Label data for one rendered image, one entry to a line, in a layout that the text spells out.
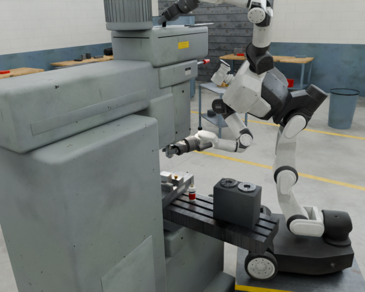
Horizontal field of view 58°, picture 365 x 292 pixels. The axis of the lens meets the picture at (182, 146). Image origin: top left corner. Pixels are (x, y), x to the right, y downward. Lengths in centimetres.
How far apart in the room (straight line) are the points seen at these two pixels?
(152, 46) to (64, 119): 52
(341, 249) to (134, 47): 171
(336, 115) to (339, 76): 283
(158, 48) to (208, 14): 866
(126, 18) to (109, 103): 36
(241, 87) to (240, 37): 786
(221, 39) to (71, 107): 889
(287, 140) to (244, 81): 43
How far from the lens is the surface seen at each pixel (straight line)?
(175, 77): 161
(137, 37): 151
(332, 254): 231
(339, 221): 232
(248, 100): 189
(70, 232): 116
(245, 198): 168
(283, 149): 205
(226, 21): 984
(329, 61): 910
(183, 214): 185
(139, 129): 127
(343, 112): 635
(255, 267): 222
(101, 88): 127
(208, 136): 195
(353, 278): 245
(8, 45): 869
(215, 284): 250
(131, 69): 138
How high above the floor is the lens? 195
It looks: 22 degrees down
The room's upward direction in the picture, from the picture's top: 1 degrees counter-clockwise
